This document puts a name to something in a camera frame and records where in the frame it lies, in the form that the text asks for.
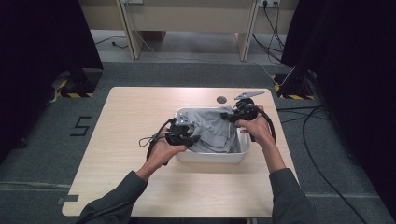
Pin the dark curtain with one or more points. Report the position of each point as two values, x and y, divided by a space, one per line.
40 62
351 77

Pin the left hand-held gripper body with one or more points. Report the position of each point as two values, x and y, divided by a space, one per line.
180 132

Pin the person's left hand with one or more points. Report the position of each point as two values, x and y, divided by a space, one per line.
162 152

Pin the grey tape strip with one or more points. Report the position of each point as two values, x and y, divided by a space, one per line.
70 199

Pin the person's right hand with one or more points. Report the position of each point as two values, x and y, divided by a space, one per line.
258 129

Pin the white plastic storage bin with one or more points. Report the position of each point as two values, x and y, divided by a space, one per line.
214 157

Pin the beige wooden desk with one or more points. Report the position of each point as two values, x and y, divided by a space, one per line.
190 17

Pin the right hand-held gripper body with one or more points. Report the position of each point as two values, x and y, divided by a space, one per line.
246 110

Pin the white wall power outlet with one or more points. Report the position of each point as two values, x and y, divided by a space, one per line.
269 2

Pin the stand base with striped tape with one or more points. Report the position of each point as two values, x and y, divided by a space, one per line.
79 82
294 87

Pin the grey pants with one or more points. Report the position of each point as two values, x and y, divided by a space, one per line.
213 130

